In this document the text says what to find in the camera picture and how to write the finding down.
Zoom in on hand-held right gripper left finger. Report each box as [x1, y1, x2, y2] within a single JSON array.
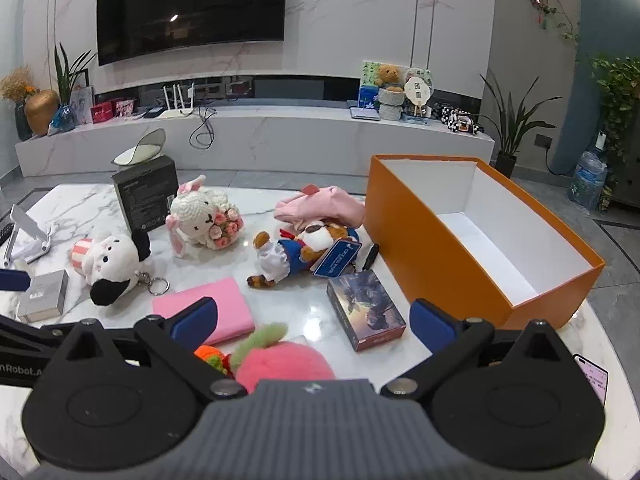
[[65, 296, 248, 402]]

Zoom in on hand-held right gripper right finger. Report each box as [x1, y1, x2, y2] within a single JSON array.
[[382, 299, 573, 402]]

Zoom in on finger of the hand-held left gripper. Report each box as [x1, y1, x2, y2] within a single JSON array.
[[0, 268, 32, 292], [0, 314, 76, 361]]

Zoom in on orange crochet toy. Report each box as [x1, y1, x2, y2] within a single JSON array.
[[194, 344, 234, 376]]

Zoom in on orange cardboard box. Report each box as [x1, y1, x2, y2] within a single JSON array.
[[363, 155, 606, 331]]

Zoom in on pink peach plush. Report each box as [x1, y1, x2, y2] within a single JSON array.
[[230, 322, 336, 394]]

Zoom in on pink cloth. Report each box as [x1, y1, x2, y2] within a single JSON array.
[[274, 185, 367, 234]]

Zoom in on small grey box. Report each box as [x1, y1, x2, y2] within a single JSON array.
[[16, 269, 69, 323]]

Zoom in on pink rectangular sponge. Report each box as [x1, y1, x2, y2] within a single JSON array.
[[151, 277, 256, 346]]

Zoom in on white phone stand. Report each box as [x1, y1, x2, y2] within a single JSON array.
[[2, 204, 52, 267]]

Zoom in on illustrated card box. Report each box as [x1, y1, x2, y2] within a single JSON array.
[[327, 269, 407, 352]]

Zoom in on crochet bunny with bouquet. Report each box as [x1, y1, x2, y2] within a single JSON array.
[[166, 175, 245, 260]]

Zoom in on brown plush in blue outfit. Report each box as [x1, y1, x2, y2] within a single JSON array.
[[246, 220, 362, 290]]

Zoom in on black product box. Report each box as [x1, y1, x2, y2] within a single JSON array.
[[111, 155, 180, 235]]

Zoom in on blue wrapped ornament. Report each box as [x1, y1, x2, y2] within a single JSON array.
[[48, 104, 77, 136]]

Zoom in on gold vase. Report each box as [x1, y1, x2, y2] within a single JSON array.
[[24, 89, 60, 137]]

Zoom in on black smartphone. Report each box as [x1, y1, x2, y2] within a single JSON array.
[[572, 353, 610, 407]]

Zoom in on white round chair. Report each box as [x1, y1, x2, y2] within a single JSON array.
[[112, 128, 167, 167]]

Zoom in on small framed picture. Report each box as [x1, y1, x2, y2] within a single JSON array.
[[70, 85, 95, 126]]

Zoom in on dried flowers in dark vase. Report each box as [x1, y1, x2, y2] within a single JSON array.
[[0, 66, 39, 142]]

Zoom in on black and white checkered toy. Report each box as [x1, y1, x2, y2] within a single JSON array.
[[432, 102, 486, 136]]

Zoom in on white router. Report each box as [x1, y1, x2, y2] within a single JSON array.
[[157, 82, 197, 120]]

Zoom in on long-leaf green plant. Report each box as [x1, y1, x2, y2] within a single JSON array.
[[54, 42, 99, 106]]

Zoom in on potted long-leaf plant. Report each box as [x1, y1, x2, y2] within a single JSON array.
[[479, 70, 564, 179]]

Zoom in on white marble television cabinet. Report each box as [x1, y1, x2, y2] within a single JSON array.
[[15, 104, 496, 179]]

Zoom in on large blue water bottle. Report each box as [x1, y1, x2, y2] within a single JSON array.
[[569, 130, 610, 211]]

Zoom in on white knitted basket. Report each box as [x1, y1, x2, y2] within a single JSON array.
[[377, 87, 405, 121]]

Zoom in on round paper fan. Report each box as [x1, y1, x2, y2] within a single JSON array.
[[402, 72, 434, 119]]

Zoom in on small box in niche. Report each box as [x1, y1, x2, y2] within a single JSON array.
[[226, 76, 254, 99]]

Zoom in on grey drawer cabinet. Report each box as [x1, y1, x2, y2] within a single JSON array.
[[611, 157, 640, 209]]

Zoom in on brown teddy bear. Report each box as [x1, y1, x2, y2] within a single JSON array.
[[375, 63, 405, 93]]

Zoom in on bushy pothos plant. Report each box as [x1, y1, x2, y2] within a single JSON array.
[[590, 52, 640, 202]]

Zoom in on black cable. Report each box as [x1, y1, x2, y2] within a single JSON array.
[[189, 104, 219, 150]]

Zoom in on black wall television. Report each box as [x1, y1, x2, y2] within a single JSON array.
[[96, 0, 288, 66]]

